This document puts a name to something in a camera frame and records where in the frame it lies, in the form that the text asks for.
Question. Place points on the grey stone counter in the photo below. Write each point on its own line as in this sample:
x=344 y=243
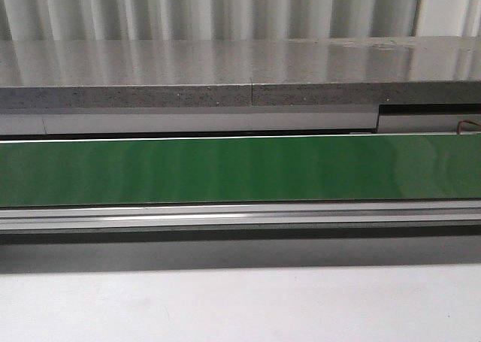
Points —
x=135 y=74

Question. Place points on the green conveyor belt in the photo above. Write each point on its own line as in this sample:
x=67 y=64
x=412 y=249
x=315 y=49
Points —
x=217 y=170

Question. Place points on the white pleated curtain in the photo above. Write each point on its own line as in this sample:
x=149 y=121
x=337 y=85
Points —
x=58 y=20

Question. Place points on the aluminium conveyor frame rail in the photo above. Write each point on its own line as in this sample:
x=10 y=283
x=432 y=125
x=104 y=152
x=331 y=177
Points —
x=290 y=214

